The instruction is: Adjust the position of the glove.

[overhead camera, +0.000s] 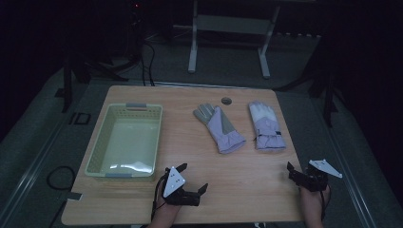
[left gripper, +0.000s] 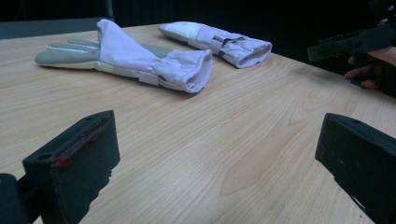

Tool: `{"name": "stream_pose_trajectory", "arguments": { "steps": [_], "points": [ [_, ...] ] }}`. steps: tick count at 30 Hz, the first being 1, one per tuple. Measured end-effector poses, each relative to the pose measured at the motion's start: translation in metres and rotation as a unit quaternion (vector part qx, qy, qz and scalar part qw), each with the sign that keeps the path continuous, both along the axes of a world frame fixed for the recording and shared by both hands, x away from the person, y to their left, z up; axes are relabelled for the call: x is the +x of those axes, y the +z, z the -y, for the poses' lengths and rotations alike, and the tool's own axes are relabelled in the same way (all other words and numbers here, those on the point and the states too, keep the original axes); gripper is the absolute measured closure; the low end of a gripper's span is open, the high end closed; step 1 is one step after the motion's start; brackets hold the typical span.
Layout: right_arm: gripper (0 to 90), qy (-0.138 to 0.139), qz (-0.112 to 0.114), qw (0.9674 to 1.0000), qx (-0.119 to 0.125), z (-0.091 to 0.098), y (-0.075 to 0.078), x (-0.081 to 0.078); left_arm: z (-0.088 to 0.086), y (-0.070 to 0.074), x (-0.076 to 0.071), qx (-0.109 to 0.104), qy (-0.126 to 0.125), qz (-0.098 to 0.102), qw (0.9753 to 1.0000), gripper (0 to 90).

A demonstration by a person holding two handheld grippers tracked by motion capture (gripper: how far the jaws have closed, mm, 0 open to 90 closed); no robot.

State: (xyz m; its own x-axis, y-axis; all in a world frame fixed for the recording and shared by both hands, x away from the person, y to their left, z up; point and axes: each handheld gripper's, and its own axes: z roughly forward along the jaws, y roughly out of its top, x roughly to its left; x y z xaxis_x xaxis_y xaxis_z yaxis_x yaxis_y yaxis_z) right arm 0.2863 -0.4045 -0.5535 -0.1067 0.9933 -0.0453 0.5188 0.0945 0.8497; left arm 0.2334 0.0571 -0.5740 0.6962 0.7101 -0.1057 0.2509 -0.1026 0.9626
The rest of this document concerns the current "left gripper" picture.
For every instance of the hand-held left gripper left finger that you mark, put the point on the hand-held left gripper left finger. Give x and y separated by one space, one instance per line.
77 161

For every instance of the dark metal stand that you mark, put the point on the dark metal stand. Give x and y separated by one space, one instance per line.
109 9

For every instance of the lilac and white ski glove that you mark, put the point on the lilac and white ski glove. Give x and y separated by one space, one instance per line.
124 53
224 43

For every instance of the dark grey panel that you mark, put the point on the dark grey panel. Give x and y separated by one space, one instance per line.
46 28

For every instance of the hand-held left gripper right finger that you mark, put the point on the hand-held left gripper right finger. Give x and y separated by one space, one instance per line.
361 161

